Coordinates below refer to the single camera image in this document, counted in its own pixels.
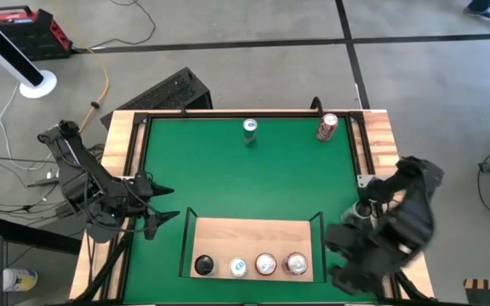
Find red cola can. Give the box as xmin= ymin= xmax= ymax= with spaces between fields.
xmin=282 ymin=251 xmax=309 ymax=276
xmin=316 ymin=112 xmax=339 ymax=143

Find black perforated metal case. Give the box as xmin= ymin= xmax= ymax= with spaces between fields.
xmin=100 ymin=66 xmax=214 ymax=128

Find black curved cable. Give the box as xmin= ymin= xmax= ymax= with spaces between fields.
xmin=311 ymin=96 xmax=326 ymax=116

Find wooden shelf black brackets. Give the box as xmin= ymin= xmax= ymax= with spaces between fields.
xmin=179 ymin=207 xmax=327 ymax=284

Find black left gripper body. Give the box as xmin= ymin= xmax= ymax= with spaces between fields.
xmin=126 ymin=172 xmax=156 ymax=233

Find orange black striped box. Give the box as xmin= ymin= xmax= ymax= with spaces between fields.
xmin=463 ymin=278 xmax=490 ymax=306

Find person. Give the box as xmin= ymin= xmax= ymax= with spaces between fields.
xmin=461 ymin=0 xmax=490 ymax=21

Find yellow floor cable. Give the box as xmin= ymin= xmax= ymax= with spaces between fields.
xmin=51 ymin=0 xmax=111 ymax=131

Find green can blue tab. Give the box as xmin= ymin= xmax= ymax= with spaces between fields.
xmin=229 ymin=257 xmax=249 ymax=280
xmin=242 ymin=118 xmax=259 ymax=148

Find red black toolbox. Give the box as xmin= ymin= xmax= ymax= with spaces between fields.
xmin=0 ymin=4 xmax=74 ymax=60

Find silver beverage can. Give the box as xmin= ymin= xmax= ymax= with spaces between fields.
xmin=193 ymin=253 xmax=217 ymax=277
xmin=341 ymin=201 xmax=373 ymax=226

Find black floor cable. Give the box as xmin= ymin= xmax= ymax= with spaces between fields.
xmin=72 ymin=0 xmax=157 ymax=53

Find white yellow canister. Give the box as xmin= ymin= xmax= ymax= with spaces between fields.
xmin=2 ymin=268 xmax=39 ymax=292

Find white floor cable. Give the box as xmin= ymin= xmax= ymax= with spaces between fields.
xmin=0 ymin=82 xmax=54 ymax=171

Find red can blue logo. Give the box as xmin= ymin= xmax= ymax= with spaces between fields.
xmin=254 ymin=252 xmax=278 ymax=276

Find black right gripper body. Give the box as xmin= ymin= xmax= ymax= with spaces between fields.
xmin=349 ymin=235 xmax=399 ymax=290

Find black aluminium table frame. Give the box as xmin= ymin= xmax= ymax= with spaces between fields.
xmin=72 ymin=109 xmax=431 ymax=306

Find white tower with dark panel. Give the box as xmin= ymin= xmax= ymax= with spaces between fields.
xmin=0 ymin=3 xmax=58 ymax=99

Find grey power strip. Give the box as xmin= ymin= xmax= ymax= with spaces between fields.
xmin=26 ymin=169 xmax=66 ymax=189

